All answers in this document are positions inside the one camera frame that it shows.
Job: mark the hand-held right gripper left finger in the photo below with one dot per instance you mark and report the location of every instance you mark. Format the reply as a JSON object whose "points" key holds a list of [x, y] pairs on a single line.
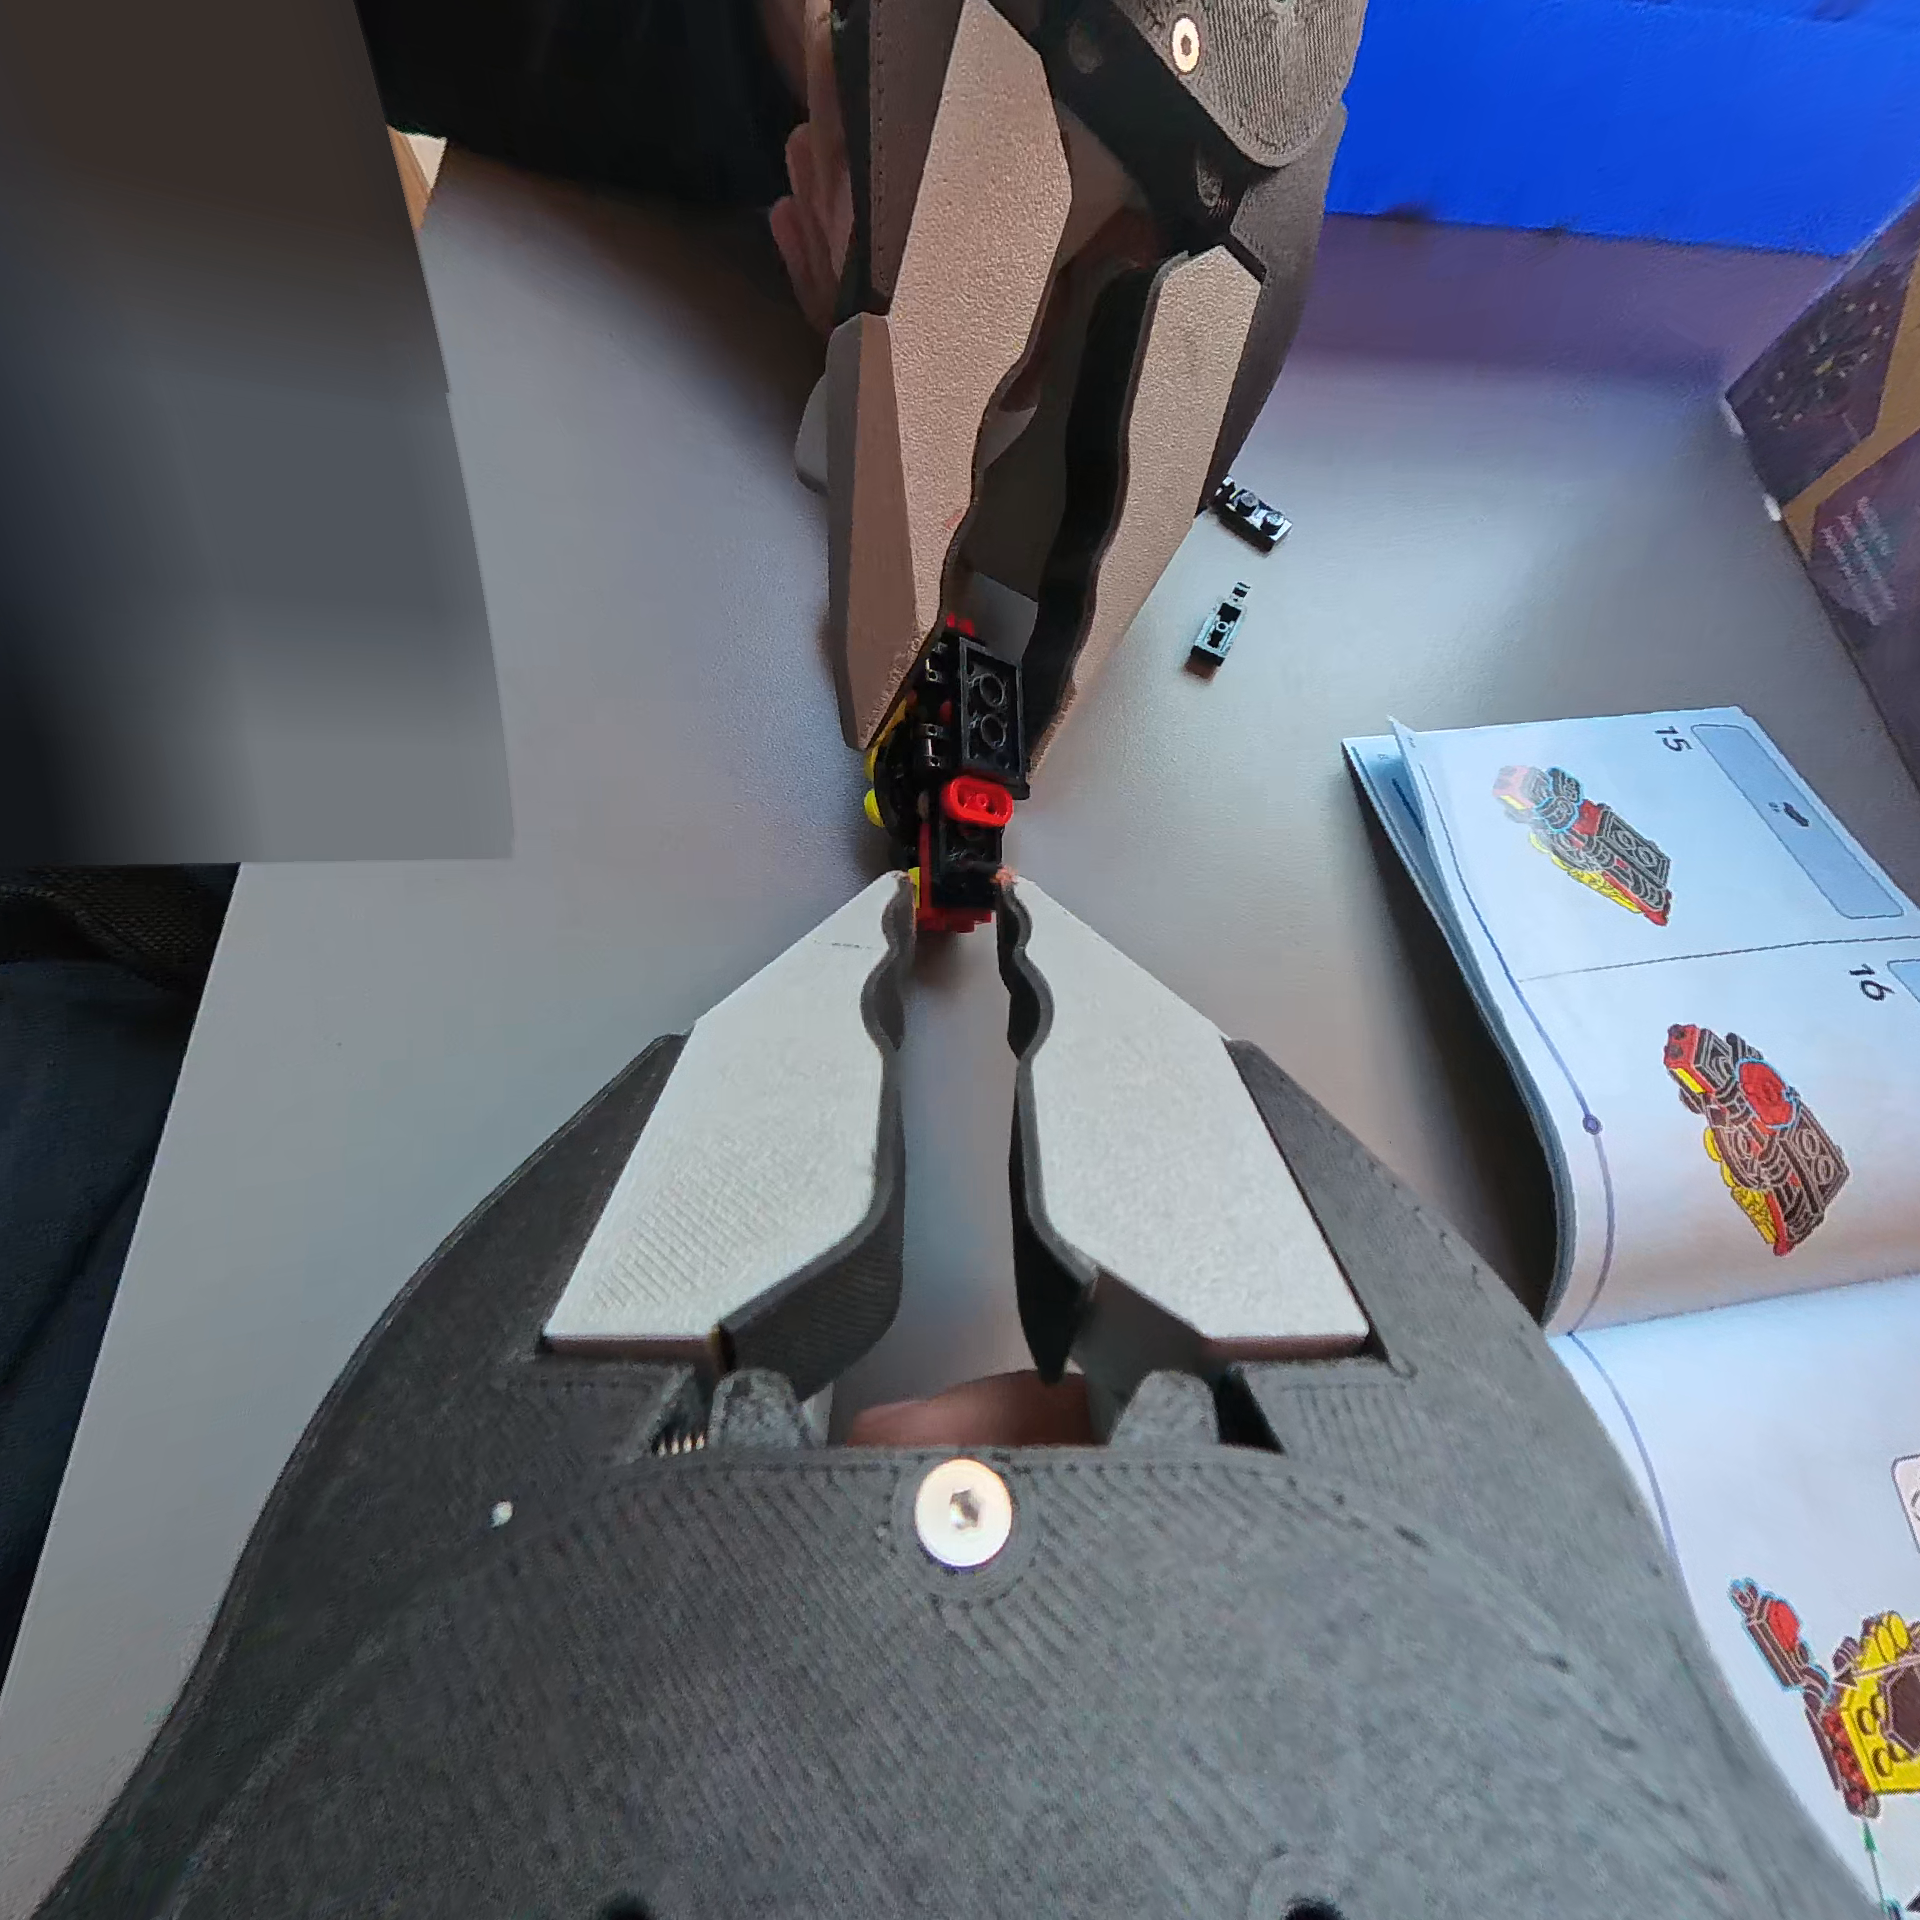
{"points": [[751, 1171]]}

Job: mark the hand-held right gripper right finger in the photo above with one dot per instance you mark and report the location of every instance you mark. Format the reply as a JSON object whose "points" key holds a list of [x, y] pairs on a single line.
{"points": [[1184, 1171]]}

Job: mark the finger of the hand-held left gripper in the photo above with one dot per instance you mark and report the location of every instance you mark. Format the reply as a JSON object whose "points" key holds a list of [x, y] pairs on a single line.
{"points": [[932, 375], [1184, 434]]}

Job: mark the black red yellow lego model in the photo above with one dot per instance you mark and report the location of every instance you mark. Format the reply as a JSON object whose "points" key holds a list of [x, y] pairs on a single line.
{"points": [[983, 705]]}

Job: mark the person's left forearm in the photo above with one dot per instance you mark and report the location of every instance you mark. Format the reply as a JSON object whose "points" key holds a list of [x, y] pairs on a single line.
{"points": [[600, 90]]}

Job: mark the black studded lego plate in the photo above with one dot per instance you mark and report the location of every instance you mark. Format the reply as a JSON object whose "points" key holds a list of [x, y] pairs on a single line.
{"points": [[1253, 513]]}

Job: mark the black lego clip piece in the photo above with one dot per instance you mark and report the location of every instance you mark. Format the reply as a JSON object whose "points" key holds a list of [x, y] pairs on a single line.
{"points": [[1218, 633]]}

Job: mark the lego instruction booklet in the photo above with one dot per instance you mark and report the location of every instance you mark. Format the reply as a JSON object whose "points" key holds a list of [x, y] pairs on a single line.
{"points": [[1694, 975]]}

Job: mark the person's left hand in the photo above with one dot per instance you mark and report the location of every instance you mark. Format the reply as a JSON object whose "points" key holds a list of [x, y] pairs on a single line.
{"points": [[818, 195]]}

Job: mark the blue board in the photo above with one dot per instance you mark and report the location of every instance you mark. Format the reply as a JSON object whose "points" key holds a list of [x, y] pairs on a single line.
{"points": [[1621, 106]]}

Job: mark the wooden ledge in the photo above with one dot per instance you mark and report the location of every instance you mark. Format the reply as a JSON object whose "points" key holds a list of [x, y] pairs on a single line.
{"points": [[422, 167]]}

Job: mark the person's dark trousers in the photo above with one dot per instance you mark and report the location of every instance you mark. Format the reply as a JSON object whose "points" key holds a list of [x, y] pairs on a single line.
{"points": [[76, 1171]]}

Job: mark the dark purple cardboard box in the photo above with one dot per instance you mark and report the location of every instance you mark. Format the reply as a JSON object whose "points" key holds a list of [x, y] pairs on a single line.
{"points": [[1862, 451]]}

